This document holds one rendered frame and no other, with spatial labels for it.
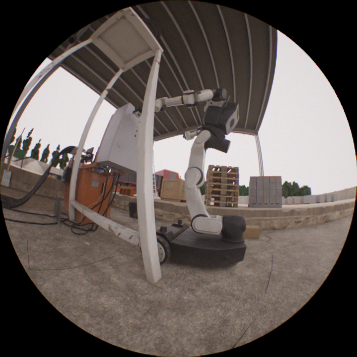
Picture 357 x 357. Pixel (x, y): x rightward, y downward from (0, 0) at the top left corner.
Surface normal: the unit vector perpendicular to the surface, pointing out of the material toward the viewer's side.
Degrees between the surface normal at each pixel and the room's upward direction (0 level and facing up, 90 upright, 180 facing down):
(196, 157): 90
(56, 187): 90
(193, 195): 115
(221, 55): 172
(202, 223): 90
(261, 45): 172
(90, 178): 90
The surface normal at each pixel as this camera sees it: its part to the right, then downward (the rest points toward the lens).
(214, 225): -0.33, -0.21
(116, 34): -0.11, 0.98
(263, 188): -0.55, -0.21
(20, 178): 0.92, 0.03
